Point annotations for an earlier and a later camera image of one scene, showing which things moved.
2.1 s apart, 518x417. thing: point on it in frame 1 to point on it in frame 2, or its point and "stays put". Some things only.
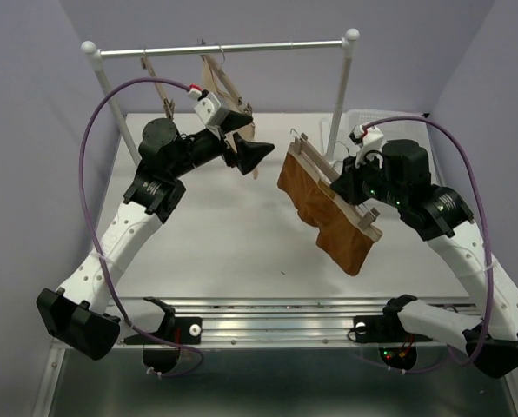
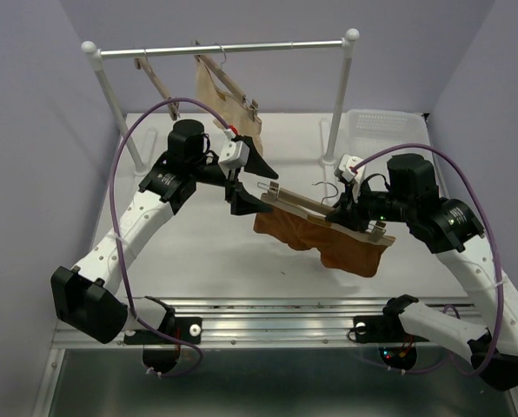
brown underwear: [342, 240] to [349, 251]
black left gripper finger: [235, 119] to [257, 165]
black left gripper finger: [250, 154] to [243, 202]
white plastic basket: [417, 130] stays put
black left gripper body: [203, 148] to [214, 175]
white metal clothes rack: [97, 56] stays put
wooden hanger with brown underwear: [346, 230] to [302, 221]
